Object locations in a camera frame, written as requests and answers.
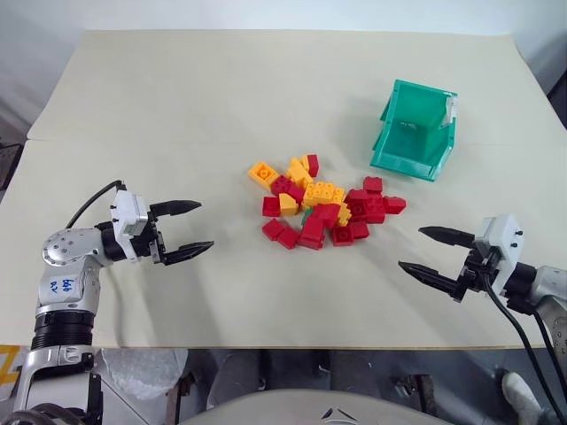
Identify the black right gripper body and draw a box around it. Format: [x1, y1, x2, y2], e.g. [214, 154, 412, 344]
[454, 246, 503, 304]

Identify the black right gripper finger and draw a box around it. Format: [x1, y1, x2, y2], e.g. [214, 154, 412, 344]
[397, 259, 465, 304]
[417, 225, 478, 250]

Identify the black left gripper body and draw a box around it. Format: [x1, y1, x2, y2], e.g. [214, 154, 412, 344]
[131, 206, 168, 267]

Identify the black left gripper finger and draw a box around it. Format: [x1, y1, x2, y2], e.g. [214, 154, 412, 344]
[149, 199, 204, 221]
[160, 241, 215, 267]

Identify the green plastic bin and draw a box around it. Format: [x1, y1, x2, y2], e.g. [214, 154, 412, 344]
[369, 78, 460, 183]

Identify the yellow sloped toy block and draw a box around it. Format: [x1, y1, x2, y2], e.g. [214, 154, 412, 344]
[278, 193, 302, 218]
[286, 157, 315, 189]

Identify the white plastic bag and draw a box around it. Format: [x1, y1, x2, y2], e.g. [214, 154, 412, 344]
[94, 348, 190, 400]

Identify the large yellow toy block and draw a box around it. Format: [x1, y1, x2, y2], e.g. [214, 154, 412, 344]
[301, 181, 346, 209]

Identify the white shoe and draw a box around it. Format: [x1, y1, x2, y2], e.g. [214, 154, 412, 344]
[501, 371, 545, 425]

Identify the beige robot torso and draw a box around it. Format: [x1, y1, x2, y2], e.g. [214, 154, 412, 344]
[180, 388, 454, 425]

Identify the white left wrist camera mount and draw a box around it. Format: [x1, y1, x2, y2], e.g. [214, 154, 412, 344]
[109, 189, 151, 263]

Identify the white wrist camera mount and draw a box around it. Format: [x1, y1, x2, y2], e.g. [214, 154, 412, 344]
[479, 213, 525, 298]
[109, 189, 151, 263]

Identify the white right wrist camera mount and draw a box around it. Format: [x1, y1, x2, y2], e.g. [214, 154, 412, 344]
[479, 213, 525, 298]

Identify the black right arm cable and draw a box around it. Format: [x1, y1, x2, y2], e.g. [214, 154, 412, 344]
[532, 309, 566, 406]
[482, 265, 548, 425]

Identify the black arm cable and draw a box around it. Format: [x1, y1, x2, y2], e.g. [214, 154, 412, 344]
[65, 179, 128, 230]
[532, 309, 566, 406]
[482, 265, 548, 425]

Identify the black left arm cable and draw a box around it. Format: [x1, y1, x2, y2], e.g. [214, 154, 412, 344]
[65, 179, 128, 230]

